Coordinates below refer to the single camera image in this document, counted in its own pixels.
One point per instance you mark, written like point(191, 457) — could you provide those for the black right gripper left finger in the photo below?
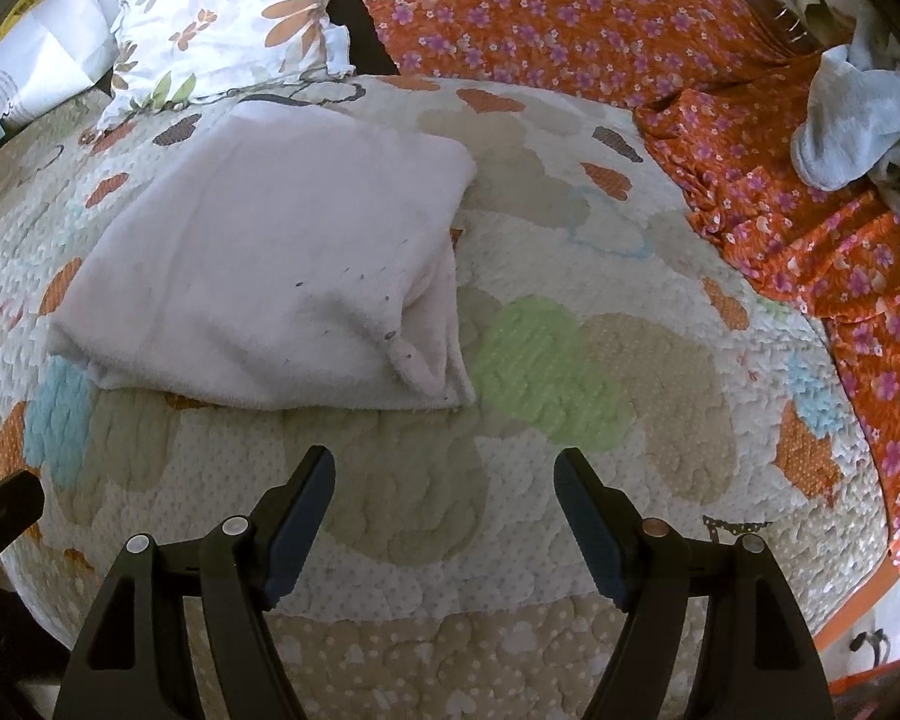
point(163, 603)

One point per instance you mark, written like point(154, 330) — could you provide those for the pink floral zip sweater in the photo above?
point(293, 256)

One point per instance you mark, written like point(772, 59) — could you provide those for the white heart pattern quilt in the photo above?
point(445, 581)

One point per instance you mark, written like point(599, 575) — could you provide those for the orange floral sheet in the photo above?
point(835, 256)

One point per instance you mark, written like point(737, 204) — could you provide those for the grey crumpled cloth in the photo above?
point(852, 124)

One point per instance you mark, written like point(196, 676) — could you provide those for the white plastic package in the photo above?
point(55, 51)

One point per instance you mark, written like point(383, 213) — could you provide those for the white floral pillow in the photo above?
point(174, 53)

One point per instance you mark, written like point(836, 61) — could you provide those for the orange floral pillow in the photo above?
point(623, 52)

